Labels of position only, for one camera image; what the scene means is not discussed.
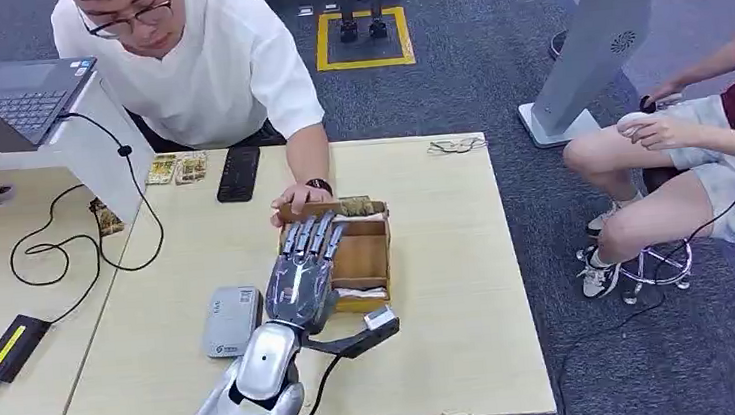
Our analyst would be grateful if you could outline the person's left hand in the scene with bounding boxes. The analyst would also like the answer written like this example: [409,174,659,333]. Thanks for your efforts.
[266,180,337,230]

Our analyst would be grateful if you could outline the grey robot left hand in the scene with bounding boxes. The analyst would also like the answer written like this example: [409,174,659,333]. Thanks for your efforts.
[256,208,357,339]

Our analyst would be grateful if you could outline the wooden card box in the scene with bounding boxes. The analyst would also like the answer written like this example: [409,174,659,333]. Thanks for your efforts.
[274,194,399,321]

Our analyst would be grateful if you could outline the black wristwatch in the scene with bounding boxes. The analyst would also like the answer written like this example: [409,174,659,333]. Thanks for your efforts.
[303,175,334,200]

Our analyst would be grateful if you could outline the printed cards bundle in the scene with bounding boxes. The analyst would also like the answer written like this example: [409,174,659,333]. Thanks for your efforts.
[339,195,375,220]

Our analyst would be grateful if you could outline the pale cards bundle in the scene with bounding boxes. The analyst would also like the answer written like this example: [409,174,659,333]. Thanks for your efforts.
[336,283,391,304]

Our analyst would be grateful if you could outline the black phone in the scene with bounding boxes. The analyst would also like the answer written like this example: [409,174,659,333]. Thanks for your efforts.
[212,145,267,206]

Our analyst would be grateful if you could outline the grey card reader device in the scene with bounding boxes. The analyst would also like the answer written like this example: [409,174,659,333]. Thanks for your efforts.
[197,282,269,362]

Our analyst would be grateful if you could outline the black robot legs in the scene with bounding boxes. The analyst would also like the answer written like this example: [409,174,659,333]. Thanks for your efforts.
[329,0,392,45]

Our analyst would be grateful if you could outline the white laptop stand box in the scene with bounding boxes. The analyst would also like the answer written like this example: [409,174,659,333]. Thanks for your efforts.
[0,65,164,236]

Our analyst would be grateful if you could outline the black power adapter yellow label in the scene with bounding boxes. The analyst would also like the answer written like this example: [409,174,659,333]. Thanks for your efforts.
[0,310,58,384]

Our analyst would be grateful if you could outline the dark grey laptop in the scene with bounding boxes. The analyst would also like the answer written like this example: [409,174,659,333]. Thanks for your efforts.
[0,42,106,155]

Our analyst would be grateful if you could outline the black shoe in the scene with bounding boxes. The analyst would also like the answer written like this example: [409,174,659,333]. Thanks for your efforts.
[546,29,572,62]

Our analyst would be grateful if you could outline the grey kiosk stand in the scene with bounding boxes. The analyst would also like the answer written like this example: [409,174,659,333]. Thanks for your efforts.
[507,0,677,153]

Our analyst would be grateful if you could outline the chrome stool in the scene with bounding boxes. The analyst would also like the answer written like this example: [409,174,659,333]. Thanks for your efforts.
[610,164,700,308]

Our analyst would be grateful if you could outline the seated person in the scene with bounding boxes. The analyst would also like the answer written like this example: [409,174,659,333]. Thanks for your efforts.
[550,9,735,302]

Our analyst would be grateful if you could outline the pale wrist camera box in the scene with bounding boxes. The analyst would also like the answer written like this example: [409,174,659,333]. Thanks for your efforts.
[301,304,404,364]

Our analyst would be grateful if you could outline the black laptop power cable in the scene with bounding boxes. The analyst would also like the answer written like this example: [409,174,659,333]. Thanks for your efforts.
[0,103,173,328]

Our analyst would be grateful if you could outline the black floor cable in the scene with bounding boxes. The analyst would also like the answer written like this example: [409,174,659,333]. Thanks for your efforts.
[534,160,735,415]

